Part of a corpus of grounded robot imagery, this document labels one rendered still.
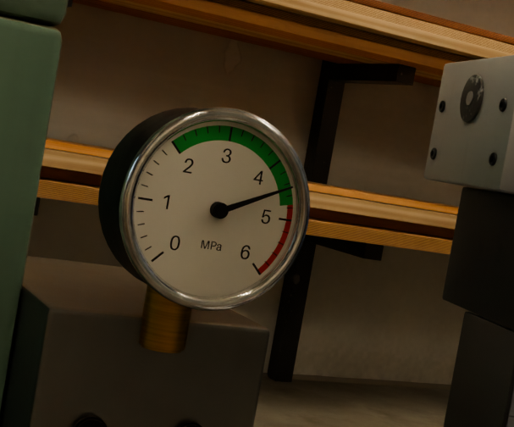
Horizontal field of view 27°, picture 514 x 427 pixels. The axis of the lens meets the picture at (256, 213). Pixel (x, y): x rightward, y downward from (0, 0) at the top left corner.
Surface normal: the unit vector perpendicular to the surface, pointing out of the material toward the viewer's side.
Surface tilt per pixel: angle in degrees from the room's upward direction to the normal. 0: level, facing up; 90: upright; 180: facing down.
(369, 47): 90
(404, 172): 90
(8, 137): 90
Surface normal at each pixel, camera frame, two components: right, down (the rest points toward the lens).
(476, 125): -0.96, -0.15
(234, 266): 0.41, 0.12
